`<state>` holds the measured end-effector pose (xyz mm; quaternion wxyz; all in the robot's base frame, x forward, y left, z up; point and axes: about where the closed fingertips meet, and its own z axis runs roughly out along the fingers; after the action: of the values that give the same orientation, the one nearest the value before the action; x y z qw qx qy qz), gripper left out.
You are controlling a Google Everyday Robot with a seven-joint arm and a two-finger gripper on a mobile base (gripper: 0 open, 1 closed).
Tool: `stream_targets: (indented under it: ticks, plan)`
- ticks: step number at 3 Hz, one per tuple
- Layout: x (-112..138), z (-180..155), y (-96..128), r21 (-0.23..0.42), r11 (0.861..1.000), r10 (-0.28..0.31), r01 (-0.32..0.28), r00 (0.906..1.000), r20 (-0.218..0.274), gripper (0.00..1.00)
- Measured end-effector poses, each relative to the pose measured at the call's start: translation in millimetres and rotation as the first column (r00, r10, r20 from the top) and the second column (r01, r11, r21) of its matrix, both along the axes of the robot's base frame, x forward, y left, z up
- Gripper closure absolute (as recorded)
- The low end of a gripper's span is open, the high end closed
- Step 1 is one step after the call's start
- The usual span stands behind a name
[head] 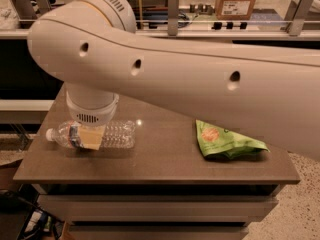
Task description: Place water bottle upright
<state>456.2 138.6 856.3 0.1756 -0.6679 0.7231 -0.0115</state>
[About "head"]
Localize grey drawer cabinet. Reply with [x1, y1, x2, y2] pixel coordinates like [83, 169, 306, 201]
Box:
[38, 194, 278, 240]

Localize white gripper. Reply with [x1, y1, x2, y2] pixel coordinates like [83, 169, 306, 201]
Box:
[66, 94, 119, 150]

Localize cardboard box with label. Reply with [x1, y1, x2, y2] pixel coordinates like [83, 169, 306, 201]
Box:
[215, 0, 256, 20]

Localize glass railing with metal posts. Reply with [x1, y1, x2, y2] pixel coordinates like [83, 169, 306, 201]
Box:
[0, 0, 320, 42]

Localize orange grey machine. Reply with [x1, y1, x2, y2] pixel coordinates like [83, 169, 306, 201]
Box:
[127, 0, 179, 30]

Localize clear plastic water bottle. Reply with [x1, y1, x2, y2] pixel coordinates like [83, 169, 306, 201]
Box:
[46, 120, 135, 150]

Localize green snack chip bag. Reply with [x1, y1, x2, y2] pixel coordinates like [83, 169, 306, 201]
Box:
[195, 120, 269, 160]

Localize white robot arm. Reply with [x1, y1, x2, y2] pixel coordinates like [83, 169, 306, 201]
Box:
[27, 0, 320, 159]

